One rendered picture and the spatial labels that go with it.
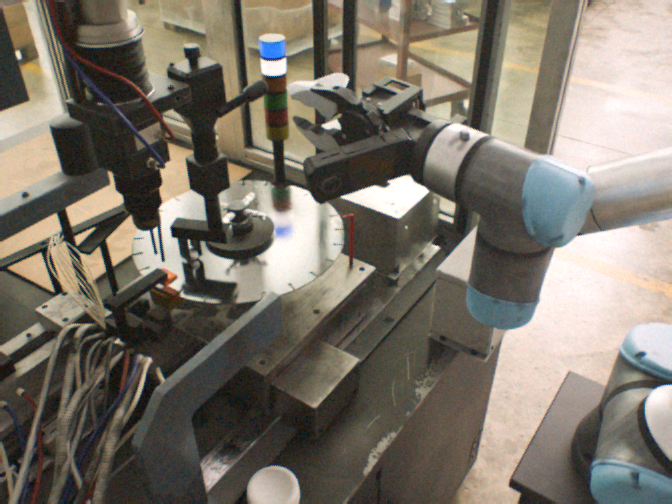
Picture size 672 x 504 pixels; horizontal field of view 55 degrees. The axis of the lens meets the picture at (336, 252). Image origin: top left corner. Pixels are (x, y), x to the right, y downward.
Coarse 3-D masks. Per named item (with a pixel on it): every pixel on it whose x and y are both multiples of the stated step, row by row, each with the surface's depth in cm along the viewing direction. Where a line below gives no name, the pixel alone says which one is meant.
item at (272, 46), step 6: (264, 36) 114; (270, 36) 114; (276, 36) 114; (282, 36) 114; (264, 42) 112; (270, 42) 112; (276, 42) 112; (282, 42) 113; (264, 48) 113; (270, 48) 112; (276, 48) 113; (282, 48) 113; (264, 54) 113; (270, 54) 113; (276, 54) 113; (282, 54) 114
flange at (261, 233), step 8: (224, 216) 104; (248, 216) 101; (248, 224) 99; (256, 224) 102; (264, 224) 102; (272, 224) 102; (240, 232) 99; (248, 232) 100; (256, 232) 100; (264, 232) 100; (272, 232) 100; (232, 240) 98; (240, 240) 98; (248, 240) 99; (256, 240) 99; (264, 240) 99; (216, 248) 98; (224, 248) 97; (232, 248) 97; (240, 248) 97; (248, 248) 97; (256, 248) 98
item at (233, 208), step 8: (248, 200) 101; (224, 208) 99; (232, 208) 98; (240, 208) 98; (232, 216) 97; (240, 216) 98; (256, 216) 97; (264, 216) 97; (232, 224) 99; (240, 224) 99
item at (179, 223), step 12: (216, 204) 89; (216, 216) 90; (180, 228) 92; (192, 228) 92; (204, 228) 92; (216, 228) 91; (228, 228) 92; (180, 240) 94; (192, 240) 95; (204, 240) 92; (216, 240) 92; (228, 240) 92; (180, 252) 95
